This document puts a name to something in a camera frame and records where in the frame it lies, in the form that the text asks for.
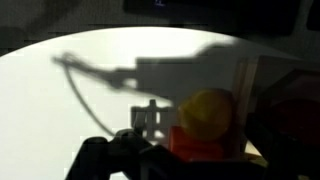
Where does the wooden tray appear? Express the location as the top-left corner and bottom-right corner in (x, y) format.
(232, 54), (320, 168)

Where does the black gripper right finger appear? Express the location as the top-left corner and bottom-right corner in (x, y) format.
(245, 112), (283, 166)

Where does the orange cube block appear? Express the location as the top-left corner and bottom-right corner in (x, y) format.
(168, 125), (234, 163)

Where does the yellow lemon toy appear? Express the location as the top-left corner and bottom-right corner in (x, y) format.
(178, 88), (234, 141)

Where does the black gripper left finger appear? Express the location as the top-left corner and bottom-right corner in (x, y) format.
(130, 105), (148, 134)

